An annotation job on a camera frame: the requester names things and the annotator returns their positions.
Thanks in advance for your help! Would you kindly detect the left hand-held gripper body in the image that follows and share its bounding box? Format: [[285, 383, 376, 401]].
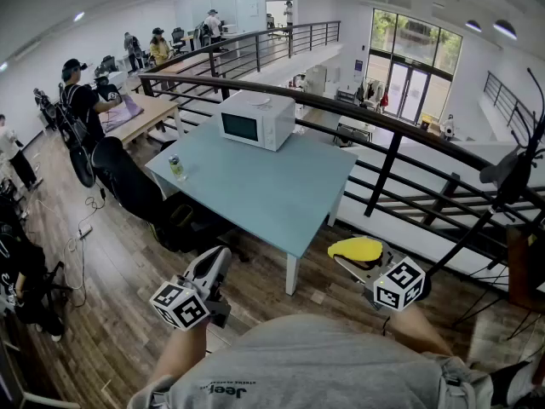
[[148, 273, 233, 331]]

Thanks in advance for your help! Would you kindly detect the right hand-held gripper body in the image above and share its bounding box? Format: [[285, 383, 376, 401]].
[[364, 251, 429, 314]]

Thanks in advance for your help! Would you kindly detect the person's right forearm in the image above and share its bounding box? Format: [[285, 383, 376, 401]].
[[382, 302, 455, 357]]

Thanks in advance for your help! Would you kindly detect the person's left forearm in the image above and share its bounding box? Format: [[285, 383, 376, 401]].
[[148, 321, 209, 385]]

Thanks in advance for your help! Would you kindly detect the clear drink bottle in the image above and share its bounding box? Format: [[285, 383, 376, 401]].
[[168, 154, 188, 182]]

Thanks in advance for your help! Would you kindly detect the black office chair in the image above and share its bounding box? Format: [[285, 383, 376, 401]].
[[91, 136, 250, 263]]

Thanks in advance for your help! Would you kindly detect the white microwave oven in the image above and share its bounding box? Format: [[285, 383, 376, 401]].
[[218, 89, 297, 153]]

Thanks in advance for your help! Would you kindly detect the light wooden table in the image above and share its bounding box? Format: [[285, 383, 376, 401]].
[[100, 94, 184, 148]]

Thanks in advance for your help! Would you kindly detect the purple cloth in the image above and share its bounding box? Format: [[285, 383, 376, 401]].
[[101, 95, 146, 134]]

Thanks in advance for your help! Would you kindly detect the brown wooden table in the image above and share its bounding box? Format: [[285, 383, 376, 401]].
[[155, 51, 225, 76]]

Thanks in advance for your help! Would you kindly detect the large glass window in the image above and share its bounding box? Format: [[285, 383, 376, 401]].
[[368, 9, 463, 125]]

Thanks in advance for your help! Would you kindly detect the curved black balcony railing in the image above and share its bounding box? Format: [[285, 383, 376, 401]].
[[140, 20, 341, 84]]

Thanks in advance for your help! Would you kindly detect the short black railing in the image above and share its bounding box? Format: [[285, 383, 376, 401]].
[[483, 70, 538, 144]]

